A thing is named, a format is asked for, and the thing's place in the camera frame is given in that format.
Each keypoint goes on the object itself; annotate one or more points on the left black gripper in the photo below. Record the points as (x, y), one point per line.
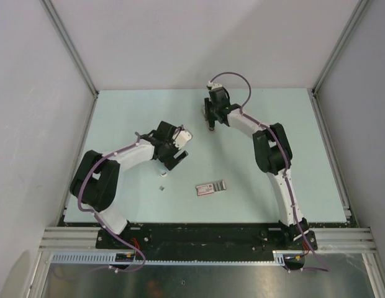
(170, 161)

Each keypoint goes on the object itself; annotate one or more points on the red staple box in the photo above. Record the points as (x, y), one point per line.
(210, 188)

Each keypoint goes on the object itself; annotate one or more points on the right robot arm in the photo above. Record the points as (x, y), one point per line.
(273, 156)

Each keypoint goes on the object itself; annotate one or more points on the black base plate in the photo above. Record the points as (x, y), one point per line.
(207, 242)

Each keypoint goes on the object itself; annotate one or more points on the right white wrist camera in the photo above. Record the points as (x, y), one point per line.
(212, 85)

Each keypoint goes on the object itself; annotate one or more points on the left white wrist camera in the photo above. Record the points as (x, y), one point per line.
(181, 137)

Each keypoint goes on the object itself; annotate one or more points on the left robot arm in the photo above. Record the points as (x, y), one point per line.
(99, 176)

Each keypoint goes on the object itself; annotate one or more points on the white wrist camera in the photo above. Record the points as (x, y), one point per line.
(181, 137)
(212, 85)

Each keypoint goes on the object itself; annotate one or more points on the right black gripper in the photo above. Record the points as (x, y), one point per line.
(210, 118)

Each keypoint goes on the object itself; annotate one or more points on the black and cream stapler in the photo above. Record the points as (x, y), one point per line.
(207, 119)

